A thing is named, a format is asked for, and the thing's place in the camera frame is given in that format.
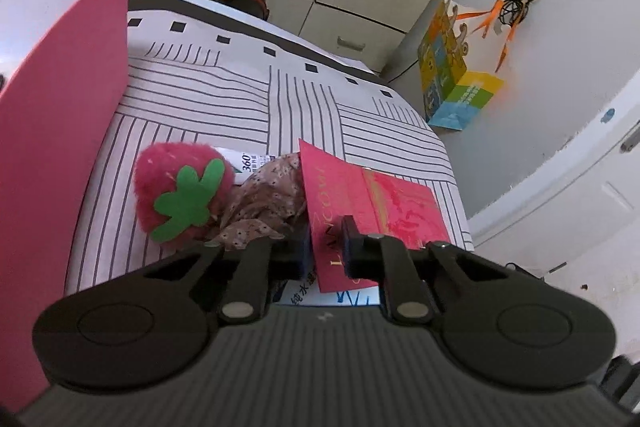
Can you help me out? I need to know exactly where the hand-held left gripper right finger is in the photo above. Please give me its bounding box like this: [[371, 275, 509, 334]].
[[340, 216, 523, 324]]

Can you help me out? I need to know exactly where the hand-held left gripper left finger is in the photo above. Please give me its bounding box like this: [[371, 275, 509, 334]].
[[142, 227, 313, 324]]

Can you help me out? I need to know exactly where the red envelope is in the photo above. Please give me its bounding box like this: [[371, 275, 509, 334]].
[[298, 138, 452, 294]]

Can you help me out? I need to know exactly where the pink cardboard box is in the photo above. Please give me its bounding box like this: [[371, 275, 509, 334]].
[[0, 0, 132, 413]]

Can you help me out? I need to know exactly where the floral fabric piece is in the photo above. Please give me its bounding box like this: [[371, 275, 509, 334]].
[[212, 153, 307, 253]]

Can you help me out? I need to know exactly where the white wet wipes packet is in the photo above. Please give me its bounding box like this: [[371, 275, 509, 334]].
[[217, 146, 385, 308]]

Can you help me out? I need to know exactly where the red strawberry plush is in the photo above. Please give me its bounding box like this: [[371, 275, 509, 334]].
[[134, 142, 237, 247]]

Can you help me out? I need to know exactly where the striped bed sheet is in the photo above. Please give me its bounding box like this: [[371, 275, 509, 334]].
[[65, 0, 475, 308]]

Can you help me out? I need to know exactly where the colourful paper gift bag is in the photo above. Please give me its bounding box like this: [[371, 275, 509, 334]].
[[417, 0, 523, 131]]

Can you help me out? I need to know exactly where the white door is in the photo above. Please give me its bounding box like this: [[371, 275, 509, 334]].
[[467, 72, 640, 253]]

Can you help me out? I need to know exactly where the silver door handle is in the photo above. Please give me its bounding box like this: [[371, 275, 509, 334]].
[[620, 119, 640, 152]]

